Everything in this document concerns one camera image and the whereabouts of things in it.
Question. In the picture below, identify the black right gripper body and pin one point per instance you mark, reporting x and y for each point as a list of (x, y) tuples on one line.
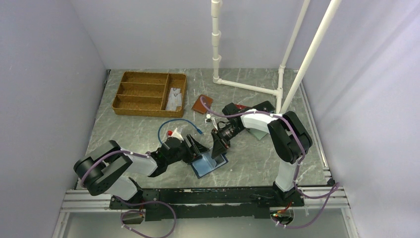
[(229, 132)]

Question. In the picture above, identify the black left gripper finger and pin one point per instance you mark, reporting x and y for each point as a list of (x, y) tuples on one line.
[(197, 148), (190, 144)]

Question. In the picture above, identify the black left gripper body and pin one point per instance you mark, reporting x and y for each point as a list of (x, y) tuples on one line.
[(184, 153)]

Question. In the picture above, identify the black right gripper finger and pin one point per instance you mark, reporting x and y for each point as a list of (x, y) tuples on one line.
[(220, 146), (217, 137)]

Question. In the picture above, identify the blue leather card holder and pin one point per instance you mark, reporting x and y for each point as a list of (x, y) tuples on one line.
[(206, 164)]

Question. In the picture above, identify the white credit card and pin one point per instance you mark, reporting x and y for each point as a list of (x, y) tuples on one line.
[(175, 98), (175, 91), (173, 105)]

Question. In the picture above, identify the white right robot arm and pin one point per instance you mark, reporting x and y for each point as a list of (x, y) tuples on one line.
[(289, 137)]

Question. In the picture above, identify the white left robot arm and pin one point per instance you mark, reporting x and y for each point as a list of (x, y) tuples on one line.
[(102, 171)]

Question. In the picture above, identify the red leather card holder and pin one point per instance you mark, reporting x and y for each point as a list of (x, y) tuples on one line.
[(243, 106)]

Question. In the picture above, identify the brown leather card holder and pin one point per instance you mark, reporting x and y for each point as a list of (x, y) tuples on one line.
[(198, 105)]

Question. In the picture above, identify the black leather card holder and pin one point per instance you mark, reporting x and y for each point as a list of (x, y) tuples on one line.
[(265, 106)]

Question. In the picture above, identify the wicker cutlery tray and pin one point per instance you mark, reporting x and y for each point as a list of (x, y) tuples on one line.
[(146, 94)]

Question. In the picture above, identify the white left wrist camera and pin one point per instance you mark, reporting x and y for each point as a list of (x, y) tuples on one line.
[(176, 133)]

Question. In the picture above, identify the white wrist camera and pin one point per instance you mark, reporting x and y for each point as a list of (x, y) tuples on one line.
[(210, 120), (176, 133)]

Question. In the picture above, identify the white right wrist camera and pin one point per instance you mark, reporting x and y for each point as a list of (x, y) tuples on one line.
[(210, 120)]

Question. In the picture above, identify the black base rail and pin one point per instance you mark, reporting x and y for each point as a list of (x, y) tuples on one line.
[(216, 202)]

